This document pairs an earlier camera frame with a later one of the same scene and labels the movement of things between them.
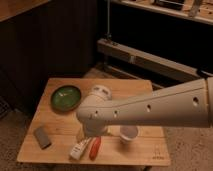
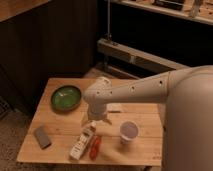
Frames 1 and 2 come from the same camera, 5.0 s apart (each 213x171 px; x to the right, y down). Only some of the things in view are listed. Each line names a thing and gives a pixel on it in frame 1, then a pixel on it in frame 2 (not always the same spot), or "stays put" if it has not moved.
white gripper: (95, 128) → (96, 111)
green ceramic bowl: (65, 98) stays put
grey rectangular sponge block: (42, 137) stays put
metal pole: (108, 34) stays put
